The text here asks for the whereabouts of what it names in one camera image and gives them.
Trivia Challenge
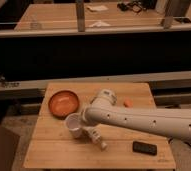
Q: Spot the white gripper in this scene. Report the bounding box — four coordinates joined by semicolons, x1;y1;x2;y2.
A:
84;127;107;150

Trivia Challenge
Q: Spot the white ceramic cup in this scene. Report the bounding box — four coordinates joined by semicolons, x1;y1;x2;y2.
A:
65;113;82;138

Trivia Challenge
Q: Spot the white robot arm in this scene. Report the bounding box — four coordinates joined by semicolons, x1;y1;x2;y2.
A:
81;89;191;143

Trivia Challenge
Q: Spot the small orange block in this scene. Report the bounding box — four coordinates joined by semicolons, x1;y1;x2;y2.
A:
123;99;133;108

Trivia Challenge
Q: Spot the wooden table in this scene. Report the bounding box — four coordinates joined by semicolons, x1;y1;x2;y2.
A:
24;82;176;171

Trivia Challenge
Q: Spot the orange bowl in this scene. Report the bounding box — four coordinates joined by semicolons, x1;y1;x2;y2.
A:
48;90;80;118

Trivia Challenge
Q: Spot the brown cardboard box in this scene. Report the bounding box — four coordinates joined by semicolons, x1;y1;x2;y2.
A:
0;125;20;171

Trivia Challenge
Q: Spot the white paper sheet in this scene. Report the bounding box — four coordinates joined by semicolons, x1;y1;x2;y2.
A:
87;5;108;12

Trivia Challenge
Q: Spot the clear plastic bottle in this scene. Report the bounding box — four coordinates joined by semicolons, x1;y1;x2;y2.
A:
30;15;42;30

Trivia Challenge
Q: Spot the black cables bundle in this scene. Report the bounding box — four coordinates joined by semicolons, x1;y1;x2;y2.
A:
116;0;144;13

